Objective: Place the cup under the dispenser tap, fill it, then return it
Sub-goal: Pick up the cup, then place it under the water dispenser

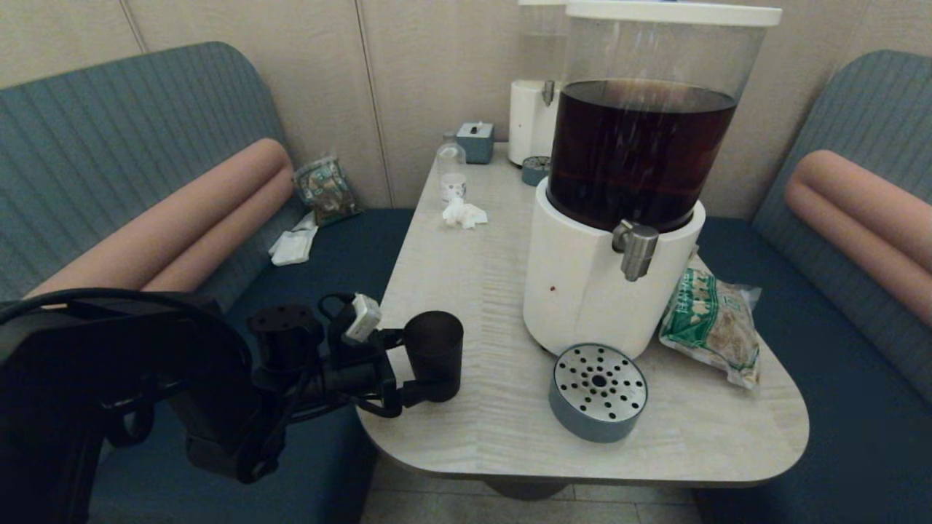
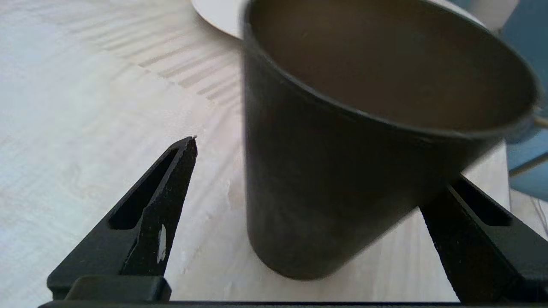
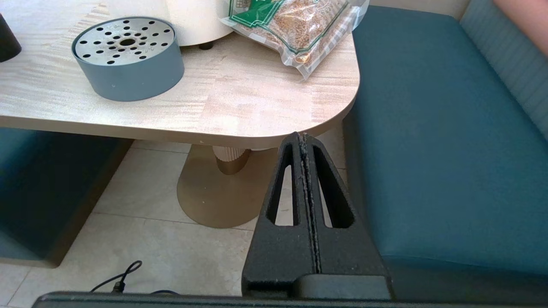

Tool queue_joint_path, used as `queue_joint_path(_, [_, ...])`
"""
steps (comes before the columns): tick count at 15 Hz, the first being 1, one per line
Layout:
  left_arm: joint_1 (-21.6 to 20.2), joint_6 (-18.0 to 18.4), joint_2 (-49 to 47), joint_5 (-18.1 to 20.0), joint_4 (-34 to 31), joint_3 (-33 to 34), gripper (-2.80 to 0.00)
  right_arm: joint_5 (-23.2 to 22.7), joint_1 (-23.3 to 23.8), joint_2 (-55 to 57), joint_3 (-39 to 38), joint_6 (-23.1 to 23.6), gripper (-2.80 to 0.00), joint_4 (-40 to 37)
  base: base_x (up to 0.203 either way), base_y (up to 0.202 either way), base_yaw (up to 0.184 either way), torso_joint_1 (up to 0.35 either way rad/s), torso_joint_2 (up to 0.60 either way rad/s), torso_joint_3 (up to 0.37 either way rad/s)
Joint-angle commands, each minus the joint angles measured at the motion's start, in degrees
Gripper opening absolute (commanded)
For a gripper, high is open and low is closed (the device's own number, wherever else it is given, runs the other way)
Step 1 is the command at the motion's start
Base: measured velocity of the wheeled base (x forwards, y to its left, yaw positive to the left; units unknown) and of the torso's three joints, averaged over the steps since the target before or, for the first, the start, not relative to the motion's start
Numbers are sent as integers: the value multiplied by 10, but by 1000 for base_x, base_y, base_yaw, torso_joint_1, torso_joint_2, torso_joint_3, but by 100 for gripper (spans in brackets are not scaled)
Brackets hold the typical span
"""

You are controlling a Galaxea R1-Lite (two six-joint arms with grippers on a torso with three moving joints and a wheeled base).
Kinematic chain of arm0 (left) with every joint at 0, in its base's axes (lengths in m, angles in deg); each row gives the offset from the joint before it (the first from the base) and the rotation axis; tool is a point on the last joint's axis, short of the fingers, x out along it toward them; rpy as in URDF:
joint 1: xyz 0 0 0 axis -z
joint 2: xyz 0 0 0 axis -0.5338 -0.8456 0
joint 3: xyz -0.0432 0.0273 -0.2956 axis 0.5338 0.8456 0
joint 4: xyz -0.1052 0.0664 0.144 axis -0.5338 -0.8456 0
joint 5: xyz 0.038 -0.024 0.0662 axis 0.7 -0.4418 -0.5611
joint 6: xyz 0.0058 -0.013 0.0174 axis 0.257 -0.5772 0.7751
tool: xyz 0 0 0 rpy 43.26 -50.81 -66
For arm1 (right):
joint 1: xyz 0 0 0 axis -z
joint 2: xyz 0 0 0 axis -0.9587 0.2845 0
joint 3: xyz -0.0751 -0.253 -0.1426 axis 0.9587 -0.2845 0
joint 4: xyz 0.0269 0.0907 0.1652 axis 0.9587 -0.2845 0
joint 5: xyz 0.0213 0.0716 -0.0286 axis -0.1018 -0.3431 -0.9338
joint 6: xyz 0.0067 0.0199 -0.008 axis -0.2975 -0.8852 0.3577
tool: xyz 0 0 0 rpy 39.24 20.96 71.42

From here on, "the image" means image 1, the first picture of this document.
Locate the black plastic cup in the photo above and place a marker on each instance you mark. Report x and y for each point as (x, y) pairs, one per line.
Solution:
(437, 356)

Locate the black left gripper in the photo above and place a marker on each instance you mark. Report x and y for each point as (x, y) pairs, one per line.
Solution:
(357, 375)

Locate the blue-grey tissue box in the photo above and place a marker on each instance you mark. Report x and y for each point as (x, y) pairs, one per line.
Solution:
(477, 143)

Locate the clear snack bag dark print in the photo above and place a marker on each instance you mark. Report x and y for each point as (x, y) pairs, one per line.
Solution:
(326, 191)

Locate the dark tea beverage dispenser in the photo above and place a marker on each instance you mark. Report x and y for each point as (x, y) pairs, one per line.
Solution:
(582, 284)

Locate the clear plastic bottle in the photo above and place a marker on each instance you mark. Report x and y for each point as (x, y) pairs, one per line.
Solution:
(451, 169)

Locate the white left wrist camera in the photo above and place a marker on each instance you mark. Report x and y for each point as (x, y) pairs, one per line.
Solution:
(362, 319)

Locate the clear water beverage dispenser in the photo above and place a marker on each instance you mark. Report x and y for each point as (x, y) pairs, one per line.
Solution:
(528, 120)

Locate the teal upholstered booth bench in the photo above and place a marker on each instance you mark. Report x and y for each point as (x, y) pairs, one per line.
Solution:
(837, 364)
(109, 145)

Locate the white napkin packet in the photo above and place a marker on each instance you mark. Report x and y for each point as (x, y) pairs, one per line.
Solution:
(294, 246)

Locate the round perforated drip tray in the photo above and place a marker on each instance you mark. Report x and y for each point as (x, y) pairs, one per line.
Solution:
(535, 171)
(597, 386)

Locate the dark table pedestal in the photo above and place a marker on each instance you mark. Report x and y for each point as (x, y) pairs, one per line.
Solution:
(524, 490)

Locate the green printed snack bag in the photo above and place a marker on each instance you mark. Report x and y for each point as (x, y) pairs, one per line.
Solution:
(710, 327)

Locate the crumpled white tissue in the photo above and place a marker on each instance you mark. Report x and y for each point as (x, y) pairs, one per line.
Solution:
(462, 213)

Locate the pink cylindrical back bolster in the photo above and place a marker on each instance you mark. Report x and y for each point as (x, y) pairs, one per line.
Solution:
(859, 209)
(182, 225)

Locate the steel dispenser tap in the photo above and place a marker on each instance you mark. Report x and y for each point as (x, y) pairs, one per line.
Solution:
(635, 249)
(547, 92)

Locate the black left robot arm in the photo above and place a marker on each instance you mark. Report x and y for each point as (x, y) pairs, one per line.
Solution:
(145, 386)

